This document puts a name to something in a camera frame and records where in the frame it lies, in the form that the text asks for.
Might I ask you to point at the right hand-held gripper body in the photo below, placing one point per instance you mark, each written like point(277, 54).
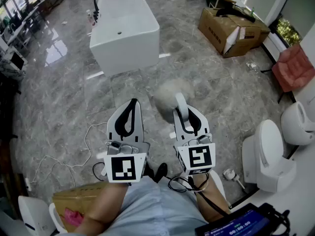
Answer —
point(199, 156)

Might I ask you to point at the pink cushioned chair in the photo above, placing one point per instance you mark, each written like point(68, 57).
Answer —
point(295, 67)

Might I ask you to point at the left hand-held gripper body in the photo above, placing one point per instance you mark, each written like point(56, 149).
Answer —
point(123, 167)

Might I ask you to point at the person's light blue shirt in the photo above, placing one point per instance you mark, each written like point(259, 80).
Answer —
point(152, 210)

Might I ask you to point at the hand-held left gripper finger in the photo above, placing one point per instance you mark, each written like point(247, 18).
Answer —
point(139, 126)
point(113, 129)

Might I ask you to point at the person's right leg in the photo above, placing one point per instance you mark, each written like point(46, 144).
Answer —
point(161, 169)

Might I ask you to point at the marble-patterned cabinet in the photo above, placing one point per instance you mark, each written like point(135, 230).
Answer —
point(5, 66)

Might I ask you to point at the white office desk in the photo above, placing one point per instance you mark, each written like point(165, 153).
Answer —
point(18, 31)

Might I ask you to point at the white plastic pipe fitting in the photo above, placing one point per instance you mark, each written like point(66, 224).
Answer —
point(229, 174)

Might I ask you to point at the pink plastic bag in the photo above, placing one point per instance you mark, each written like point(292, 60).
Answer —
point(72, 216)

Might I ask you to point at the white display platform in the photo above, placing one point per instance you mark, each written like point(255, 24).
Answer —
point(302, 181)

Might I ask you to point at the black curved faucet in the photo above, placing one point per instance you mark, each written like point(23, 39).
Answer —
point(95, 4)

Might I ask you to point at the black caged monitor screen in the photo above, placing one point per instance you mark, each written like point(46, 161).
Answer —
point(236, 225)

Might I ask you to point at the small cardboard box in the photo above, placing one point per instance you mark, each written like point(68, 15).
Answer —
point(73, 195)

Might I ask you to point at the large cardboard box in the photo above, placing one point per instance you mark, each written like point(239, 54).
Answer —
point(214, 31)

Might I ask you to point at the person's right forearm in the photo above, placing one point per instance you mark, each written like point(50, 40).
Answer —
point(217, 193)

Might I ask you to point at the white foam sheet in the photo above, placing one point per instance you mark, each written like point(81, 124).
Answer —
point(231, 40)

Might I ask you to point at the person's leg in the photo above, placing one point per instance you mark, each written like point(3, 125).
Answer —
point(149, 173)
point(161, 169)

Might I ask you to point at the white rounded ceramic fixture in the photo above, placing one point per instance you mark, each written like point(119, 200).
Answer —
point(34, 210)

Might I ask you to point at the white urinal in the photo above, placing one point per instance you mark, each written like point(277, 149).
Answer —
point(295, 126)

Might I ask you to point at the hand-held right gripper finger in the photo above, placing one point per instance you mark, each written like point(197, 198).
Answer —
point(179, 129)
point(203, 125)

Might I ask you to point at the pink and white bottle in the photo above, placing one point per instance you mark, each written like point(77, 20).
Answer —
point(91, 21)

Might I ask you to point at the white power adapter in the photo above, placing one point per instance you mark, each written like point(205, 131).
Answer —
point(103, 172)

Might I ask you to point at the light wooden stool frame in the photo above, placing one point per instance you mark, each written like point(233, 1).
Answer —
point(221, 1)

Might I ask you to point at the white fluffy duster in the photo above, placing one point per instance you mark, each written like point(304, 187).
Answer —
point(165, 95)

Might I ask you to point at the white curved chair back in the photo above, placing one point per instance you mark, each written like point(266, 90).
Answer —
point(54, 215)

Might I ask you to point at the white rectangular bathtub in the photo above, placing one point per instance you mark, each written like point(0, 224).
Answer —
point(125, 21)

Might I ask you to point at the person's left leg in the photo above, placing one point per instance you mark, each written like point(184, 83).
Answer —
point(149, 173)

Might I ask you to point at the person's left forearm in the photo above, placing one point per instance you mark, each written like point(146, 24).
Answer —
point(103, 205)

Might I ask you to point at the white toilet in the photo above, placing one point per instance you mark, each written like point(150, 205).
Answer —
point(268, 151)

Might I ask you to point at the black metal shelf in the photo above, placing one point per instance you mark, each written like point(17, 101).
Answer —
point(7, 107)

